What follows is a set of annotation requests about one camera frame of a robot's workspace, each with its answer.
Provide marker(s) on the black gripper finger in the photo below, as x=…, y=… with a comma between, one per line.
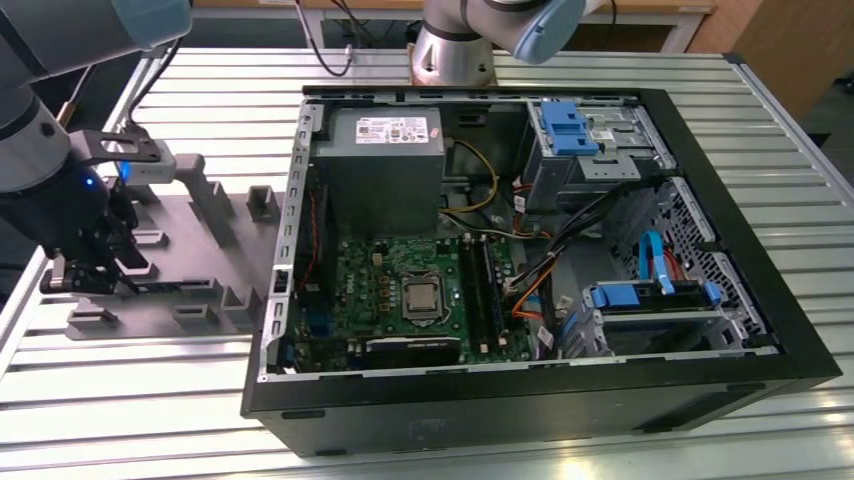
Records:
x=90, y=280
x=127, y=220

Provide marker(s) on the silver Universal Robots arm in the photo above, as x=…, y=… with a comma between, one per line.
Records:
x=27, y=125

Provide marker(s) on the black RAM slot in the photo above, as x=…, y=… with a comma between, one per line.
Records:
x=471, y=300
x=487, y=300
x=479, y=300

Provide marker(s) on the grey parts rack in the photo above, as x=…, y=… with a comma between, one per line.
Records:
x=187, y=240

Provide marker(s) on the green motherboard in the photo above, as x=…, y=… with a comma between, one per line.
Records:
x=361, y=280

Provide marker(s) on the grey power supply unit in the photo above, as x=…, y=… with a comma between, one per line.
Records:
x=381, y=190

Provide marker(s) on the CPU socket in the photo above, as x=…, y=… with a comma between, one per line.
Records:
x=422, y=275

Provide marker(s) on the silver CPU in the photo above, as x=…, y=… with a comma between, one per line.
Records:
x=421, y=298

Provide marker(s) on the black graphics card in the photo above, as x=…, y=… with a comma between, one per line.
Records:
x=414, y=350

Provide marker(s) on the black PC case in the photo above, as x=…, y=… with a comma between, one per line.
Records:
x=534, y=400

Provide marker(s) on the silver drive cage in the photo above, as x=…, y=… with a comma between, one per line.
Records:
x=608, y=170

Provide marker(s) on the hard disk in blue carrier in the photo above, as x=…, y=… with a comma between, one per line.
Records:
x=621, y=297

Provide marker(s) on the silver disk bay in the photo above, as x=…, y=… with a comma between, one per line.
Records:
x=668, y=322

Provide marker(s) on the white desk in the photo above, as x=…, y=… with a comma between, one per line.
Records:
x=688, y=30

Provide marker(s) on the wooden cabinet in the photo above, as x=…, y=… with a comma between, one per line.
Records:
x=788, y=50

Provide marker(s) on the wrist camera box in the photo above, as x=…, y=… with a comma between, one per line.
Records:
x=150, y=170

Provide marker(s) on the blue plastic drive bracket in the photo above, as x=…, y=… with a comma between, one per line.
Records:
x=568, y=130

